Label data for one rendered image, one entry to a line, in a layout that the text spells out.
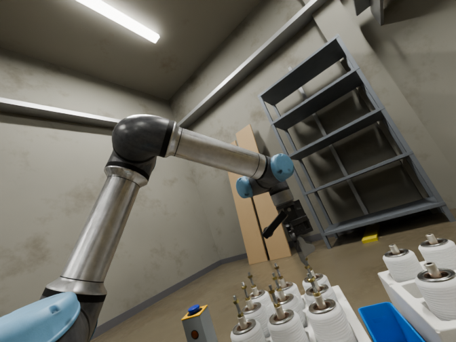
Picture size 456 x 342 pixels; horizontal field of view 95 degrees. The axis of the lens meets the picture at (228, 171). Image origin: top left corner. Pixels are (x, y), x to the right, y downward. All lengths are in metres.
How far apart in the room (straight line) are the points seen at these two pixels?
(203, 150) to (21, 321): 0.41
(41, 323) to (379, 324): 0.94
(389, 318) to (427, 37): 2.69
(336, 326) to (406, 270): 0.37
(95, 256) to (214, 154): 0.35
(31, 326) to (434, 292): 0.78
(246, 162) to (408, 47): 2.73
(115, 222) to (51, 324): 0.22
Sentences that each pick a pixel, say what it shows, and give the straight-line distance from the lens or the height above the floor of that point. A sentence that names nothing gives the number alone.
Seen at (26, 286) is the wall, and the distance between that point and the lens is 2.82.
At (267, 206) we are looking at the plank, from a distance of 2.81.
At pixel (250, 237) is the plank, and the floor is 0.33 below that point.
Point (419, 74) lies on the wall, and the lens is 3.02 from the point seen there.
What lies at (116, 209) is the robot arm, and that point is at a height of 0.67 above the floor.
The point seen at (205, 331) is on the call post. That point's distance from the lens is 0.85.
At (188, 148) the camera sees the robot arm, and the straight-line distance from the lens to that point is 0.52.
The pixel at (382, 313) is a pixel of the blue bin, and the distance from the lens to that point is 1.02.
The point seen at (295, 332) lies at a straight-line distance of 0.72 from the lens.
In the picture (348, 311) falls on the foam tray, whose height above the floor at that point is 0.18.
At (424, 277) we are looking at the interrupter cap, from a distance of 0.77.
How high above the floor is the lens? 0.54
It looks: 14 degrees up
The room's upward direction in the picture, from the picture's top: 21 degrees counter-clockwise
